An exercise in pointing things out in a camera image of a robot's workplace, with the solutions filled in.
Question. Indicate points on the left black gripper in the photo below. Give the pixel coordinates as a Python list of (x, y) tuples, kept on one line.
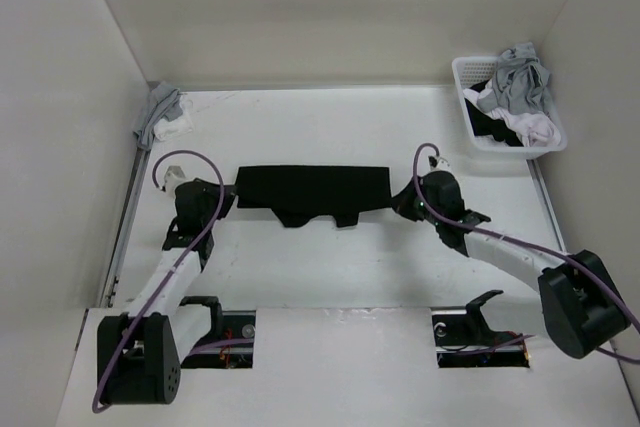
[(227, 200)]

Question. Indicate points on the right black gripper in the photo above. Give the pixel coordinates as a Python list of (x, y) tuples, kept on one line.
[(402, 202)]

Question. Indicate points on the black tank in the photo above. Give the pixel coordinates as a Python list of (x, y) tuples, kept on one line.
[(296, 194), (495, 129)]

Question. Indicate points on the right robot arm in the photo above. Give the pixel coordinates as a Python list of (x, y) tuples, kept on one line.
[(581, 306)]

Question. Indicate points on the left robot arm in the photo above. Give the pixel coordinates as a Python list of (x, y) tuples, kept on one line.
[(140, 351)]

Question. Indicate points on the folded white tank top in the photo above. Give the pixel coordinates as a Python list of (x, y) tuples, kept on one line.
[(166, 130)]

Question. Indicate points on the black tank top in basket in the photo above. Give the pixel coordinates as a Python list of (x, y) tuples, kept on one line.
[(495, 129)]

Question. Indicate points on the folded grey tank top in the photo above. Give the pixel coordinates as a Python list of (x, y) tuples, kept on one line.
[(163, 102)]

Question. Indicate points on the white tank top in basket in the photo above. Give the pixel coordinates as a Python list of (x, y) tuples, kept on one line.
[(533, 130)]

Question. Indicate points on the grey tank top in basket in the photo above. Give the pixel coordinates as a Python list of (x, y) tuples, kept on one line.
[(519, 83)]

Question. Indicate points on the white plastic basket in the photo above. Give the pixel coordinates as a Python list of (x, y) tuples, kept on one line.
[(470, 70)]

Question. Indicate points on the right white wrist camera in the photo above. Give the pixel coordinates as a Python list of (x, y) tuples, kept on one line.
[(438, 163)]

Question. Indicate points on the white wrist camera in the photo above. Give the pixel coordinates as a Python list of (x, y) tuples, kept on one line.
[(172, 179), (438, 163)]

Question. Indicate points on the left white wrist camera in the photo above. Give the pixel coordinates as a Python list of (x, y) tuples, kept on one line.
[(172, 179)]

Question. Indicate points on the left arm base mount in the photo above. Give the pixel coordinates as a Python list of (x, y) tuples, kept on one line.
[(229, 342)]

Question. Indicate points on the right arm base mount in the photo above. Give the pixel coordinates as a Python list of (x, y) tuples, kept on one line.
[(464, 339)]

